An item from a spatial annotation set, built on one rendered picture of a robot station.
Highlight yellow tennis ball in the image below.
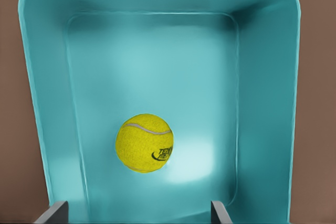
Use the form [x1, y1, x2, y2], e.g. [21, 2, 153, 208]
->
[115, 113, 174, 174]

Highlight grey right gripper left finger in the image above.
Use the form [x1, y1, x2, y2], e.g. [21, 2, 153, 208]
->
[33, 200, 69, 224]

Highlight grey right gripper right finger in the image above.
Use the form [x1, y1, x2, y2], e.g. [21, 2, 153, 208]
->
[211, 200, 234, 224]

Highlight teal plastic bin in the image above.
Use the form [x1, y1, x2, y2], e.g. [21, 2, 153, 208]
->
[17, 0, 301, 224]

